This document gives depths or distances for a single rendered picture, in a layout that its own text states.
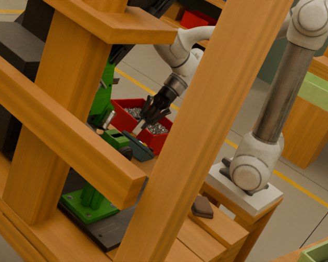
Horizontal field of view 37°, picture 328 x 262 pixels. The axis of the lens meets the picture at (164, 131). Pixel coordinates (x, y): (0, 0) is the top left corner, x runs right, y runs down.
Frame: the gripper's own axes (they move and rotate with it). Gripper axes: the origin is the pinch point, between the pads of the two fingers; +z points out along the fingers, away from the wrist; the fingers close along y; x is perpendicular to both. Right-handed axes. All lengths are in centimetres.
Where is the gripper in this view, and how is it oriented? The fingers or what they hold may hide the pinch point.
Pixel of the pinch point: (139, 127)
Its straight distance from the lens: 201.2
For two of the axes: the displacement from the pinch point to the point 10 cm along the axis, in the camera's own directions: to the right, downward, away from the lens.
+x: -2.8, -3.6, -8.9
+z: -6.4, 7.6, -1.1
